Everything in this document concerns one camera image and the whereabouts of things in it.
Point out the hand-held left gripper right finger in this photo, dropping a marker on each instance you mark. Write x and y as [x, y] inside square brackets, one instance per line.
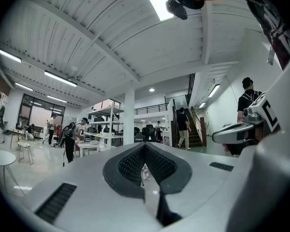
[203, 178]

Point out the person's black printed shirt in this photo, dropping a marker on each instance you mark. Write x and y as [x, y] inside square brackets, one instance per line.
[273, 20]

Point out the dark wooden staircase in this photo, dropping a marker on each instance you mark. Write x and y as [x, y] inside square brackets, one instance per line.
[195, 134]

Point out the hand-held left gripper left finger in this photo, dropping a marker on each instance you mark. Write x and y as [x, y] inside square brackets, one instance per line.
[87, 190]

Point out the white metal shelf rack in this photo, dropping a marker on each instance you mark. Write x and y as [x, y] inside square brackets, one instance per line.
[111, 123]

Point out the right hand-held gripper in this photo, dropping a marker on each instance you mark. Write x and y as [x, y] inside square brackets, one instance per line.
[268, 115]

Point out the round ceiling downlight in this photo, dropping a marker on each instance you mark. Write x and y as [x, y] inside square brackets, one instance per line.
[151, 90]

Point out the large dark-framed window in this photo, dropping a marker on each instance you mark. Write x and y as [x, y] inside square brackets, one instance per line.
[38, 112]

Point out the round white side table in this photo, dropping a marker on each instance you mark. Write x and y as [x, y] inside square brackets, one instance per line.
[1, 157]

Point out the black stair railing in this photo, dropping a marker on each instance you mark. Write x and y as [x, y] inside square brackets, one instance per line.
[191, 88]

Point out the white square pillar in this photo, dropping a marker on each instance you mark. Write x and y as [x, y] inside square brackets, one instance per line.
[128, 115]

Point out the ceiling tube light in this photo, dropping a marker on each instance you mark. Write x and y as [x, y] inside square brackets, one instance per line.
[213, 91]
[60, 78]
[23, 86]
[9, 55]
[202, 105]
[56, 98]

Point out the black green backpack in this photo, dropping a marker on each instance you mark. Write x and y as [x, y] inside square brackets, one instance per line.
[66, 132]

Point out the black balcony railing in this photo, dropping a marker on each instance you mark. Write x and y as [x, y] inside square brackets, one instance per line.
[149, 109]

